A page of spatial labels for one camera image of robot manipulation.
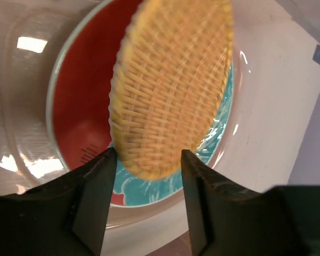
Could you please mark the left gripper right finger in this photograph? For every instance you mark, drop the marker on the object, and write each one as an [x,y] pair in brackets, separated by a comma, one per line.
[225,218]

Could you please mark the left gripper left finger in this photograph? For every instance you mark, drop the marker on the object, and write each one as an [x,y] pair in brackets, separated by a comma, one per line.
[66,216]

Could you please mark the red teal floral plate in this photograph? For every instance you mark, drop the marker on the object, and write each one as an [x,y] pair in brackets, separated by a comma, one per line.
[78,98]

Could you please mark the woven bamboo plate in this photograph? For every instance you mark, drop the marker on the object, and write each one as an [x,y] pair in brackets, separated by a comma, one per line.
[168,82]

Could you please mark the pink translucent plastic bin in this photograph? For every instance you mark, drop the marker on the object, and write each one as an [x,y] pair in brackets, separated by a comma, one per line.
[277,84]

